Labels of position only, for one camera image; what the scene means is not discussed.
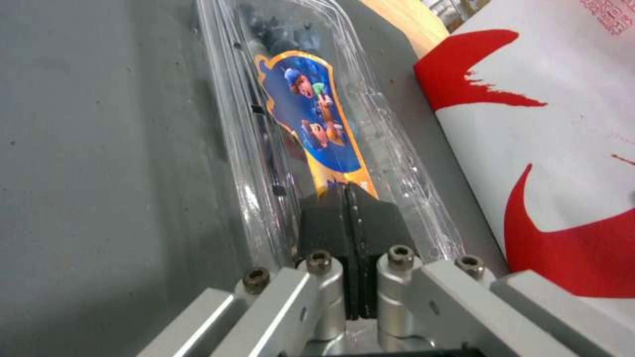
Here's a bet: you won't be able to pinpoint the white red paper takeout bag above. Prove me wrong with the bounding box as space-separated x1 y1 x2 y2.
412 0 635 334

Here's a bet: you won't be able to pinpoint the blue cartoon snack packet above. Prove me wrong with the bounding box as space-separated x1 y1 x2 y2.
254 50 373 197

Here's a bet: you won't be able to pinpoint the clear plastic takeout container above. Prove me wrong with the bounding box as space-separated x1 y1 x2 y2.
190 0 467 268

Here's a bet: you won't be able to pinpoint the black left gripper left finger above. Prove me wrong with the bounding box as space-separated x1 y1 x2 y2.
136 184 357 357

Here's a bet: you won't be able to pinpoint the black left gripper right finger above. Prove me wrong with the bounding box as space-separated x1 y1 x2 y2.
348 182 635 357

